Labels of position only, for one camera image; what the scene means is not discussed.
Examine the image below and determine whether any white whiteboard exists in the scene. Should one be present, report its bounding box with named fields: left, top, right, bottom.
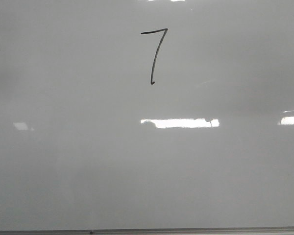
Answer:
left=0, top=0, right=294, bottom=230

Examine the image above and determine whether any grey whiteboard marker tray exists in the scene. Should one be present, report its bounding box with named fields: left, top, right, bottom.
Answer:
left=0, top=226, right=294, bottom=235

